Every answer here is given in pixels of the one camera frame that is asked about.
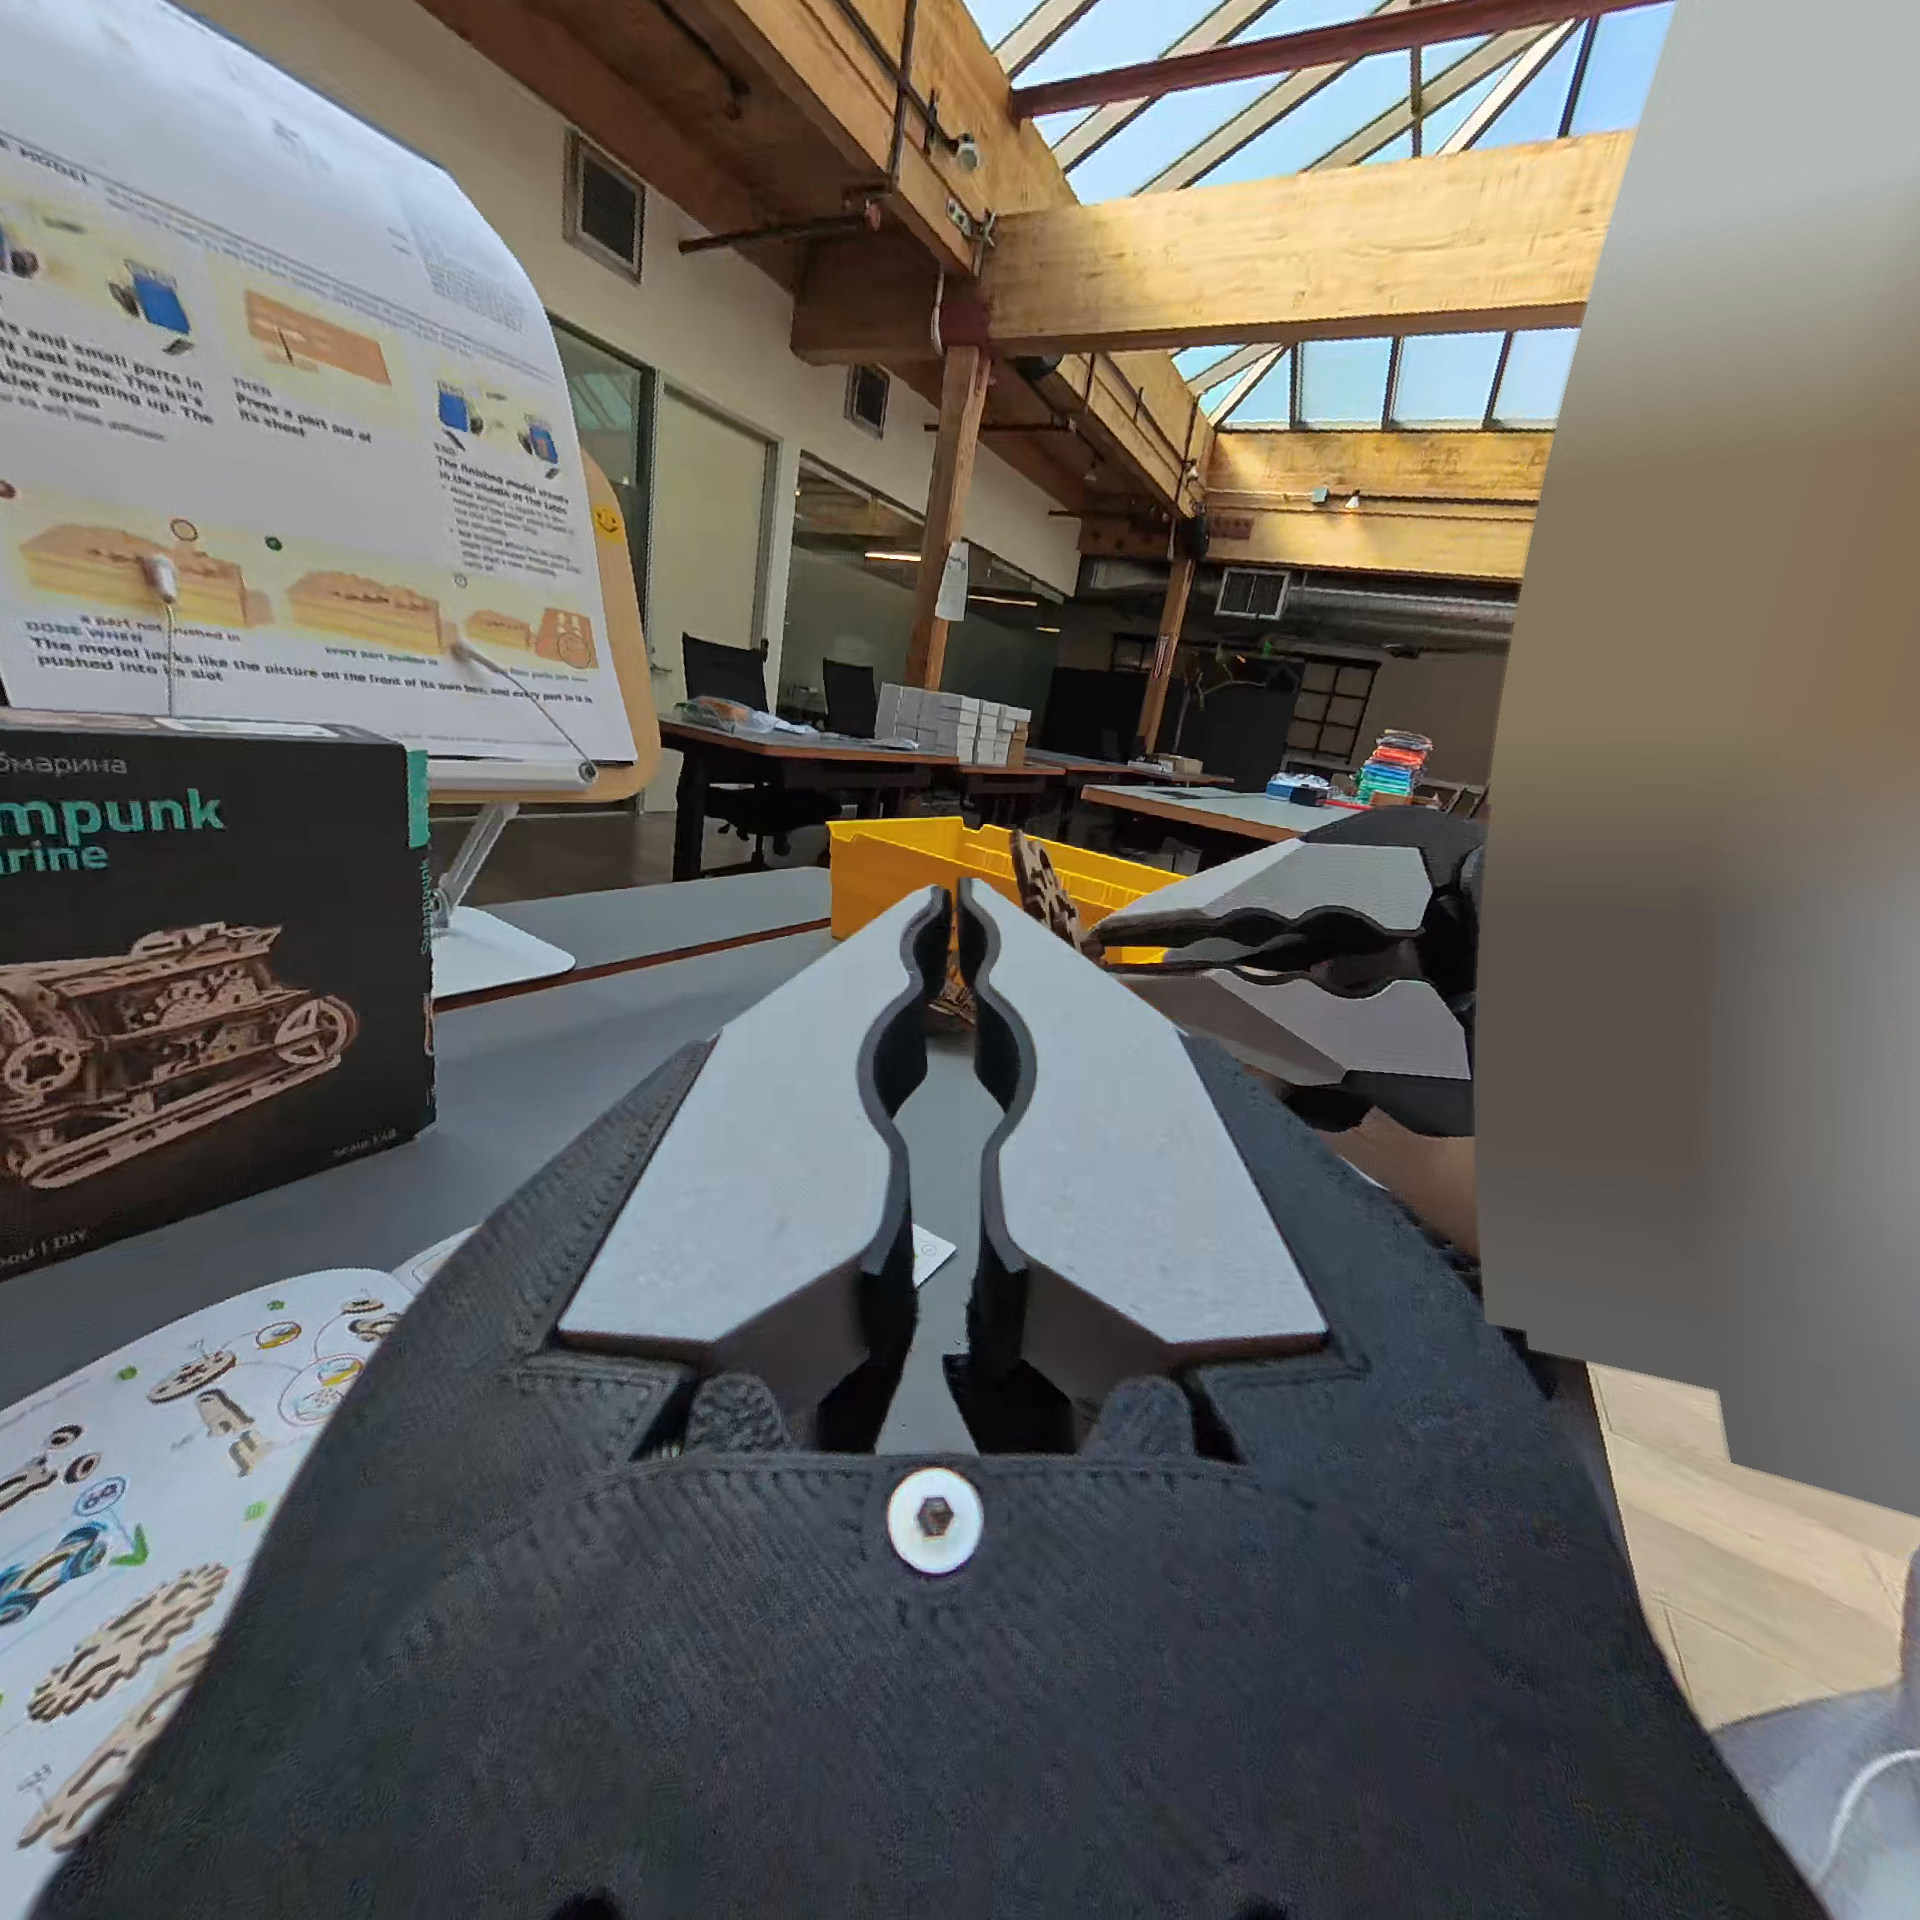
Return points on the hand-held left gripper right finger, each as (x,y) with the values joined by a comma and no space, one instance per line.
(1154,1201)

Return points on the yellow plastic bin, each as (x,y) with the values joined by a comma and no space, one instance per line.
(885,884)

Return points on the stack of white boxes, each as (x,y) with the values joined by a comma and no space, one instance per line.
(945,721)

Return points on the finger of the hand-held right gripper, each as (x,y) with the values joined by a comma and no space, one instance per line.
(1290,892)
(1348,1042)

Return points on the wooden top desk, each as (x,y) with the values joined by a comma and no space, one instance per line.
(839,746)
(1200,809)

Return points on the silver ventilation duct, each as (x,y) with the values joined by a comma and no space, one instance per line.
(1395,614)

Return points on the grey clothing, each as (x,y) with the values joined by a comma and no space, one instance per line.
(1828,1799)

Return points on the white document stand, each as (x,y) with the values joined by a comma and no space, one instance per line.
(504,954)

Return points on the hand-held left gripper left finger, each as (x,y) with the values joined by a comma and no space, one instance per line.
(735,1201)

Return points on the illustrated instruction booklet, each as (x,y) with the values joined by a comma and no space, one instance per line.
(119,1440)

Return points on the large printed instruction sheet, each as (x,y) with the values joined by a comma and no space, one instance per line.
(299,225)

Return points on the black office chair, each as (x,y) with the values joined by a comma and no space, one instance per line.
(727,668)
(849,691)

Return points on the stack of colourful trays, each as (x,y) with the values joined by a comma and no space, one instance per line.
(1395,764)

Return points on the paper sign on post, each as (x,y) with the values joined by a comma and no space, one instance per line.
(953,580)

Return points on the wooden gear assembly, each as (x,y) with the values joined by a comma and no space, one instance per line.
(1050,884)

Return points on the wall air vent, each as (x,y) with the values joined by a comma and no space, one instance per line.
(866,399)
(609,202)

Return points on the black model kit box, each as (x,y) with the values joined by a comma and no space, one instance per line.
(224,900)

